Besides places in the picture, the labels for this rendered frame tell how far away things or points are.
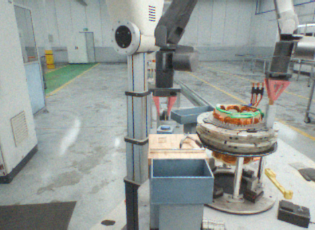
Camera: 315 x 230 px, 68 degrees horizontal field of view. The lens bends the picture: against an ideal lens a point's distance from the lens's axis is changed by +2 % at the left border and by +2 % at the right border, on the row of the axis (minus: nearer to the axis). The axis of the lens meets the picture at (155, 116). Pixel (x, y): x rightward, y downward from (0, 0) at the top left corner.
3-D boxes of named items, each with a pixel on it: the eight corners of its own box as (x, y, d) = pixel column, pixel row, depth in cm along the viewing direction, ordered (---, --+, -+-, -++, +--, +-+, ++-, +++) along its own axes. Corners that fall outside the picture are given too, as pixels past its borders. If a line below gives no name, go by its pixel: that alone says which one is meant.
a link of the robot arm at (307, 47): (283, 33, 88) (284, 19, 81) (320, 34, 83) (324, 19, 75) (275, 62, 87) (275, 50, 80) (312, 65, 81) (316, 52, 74)
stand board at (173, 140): (208, 165, 73) (208, 158, 72) (148, 165, 72) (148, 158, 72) (196, 139, 92) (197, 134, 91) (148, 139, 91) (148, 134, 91)
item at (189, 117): (205, 150, 141) (208, 105, 132) (217, 158, 131) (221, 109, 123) (169, 159, 131) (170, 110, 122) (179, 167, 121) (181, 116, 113)
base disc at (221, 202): (297, 213, 88) (297, 211, 87) (193, 213, 87) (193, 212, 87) (254, 162, 125) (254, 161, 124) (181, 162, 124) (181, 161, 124)
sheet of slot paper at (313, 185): (362, 194, 100) (363, 193, 100) (322, 197, 99) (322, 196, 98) (311, 160, 129) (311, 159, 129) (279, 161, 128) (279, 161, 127)
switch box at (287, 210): (307, 228, 82) (311, 216, 80) (277, 219, 86) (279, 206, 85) (306, 218, 87) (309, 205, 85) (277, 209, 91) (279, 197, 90)
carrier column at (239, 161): (239, 202, 92) (245, 155, 86) (232, 202, 92) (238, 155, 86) (236, 198, 95) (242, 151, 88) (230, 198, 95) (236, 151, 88)
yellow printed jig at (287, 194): (293, 199, 98) (295, 192, 97) (285, 199, 97) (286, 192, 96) (269, 171, 118) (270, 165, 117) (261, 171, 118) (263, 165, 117)
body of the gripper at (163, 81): (181, 94, 70) (182, 70, 68) (148, 94, 70) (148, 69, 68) (178, 90, 77) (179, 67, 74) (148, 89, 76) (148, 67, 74)
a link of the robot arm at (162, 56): (161, 48, 73) (152, 48, 68) (181, 48, 69) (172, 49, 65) (161, 70, 75) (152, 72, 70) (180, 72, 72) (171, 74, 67)
